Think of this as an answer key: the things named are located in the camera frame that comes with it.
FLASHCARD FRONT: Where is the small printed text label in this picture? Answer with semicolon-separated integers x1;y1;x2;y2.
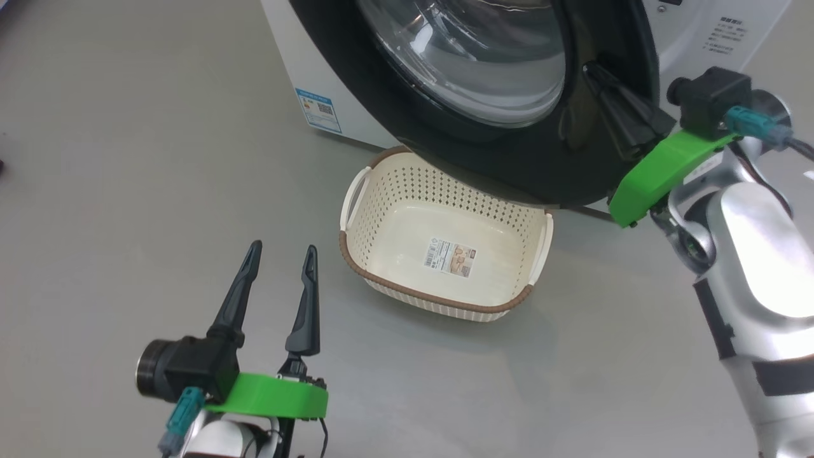
703;16;748;58

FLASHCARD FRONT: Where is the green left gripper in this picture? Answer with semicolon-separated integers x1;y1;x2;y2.
135;240;329;419

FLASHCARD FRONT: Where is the teal plug right camera cable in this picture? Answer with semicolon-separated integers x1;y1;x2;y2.
725;106;814;160

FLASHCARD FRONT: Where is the blue energy label sticker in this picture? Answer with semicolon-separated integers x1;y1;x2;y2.
294;88;342;134

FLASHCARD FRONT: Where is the product label sticker in basket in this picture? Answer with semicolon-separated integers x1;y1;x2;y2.
424;237;476;277

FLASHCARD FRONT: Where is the teal plug left camera cable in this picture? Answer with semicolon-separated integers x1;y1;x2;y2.
159;387;205;457

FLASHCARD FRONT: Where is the white front-load washing machine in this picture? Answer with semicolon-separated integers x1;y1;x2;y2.
261;0;792;220

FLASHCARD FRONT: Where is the teal plug camera cable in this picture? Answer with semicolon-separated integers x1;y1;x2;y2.
159;387;205;457
725;106;814;160

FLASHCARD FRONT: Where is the thin black left gripper cable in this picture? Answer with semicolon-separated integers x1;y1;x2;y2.
280;417;328;458

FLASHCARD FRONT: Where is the cream perforated laundry basket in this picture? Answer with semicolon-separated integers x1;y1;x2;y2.
338;145;554;323

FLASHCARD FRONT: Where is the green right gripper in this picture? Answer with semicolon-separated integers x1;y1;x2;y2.
583;62;740;228

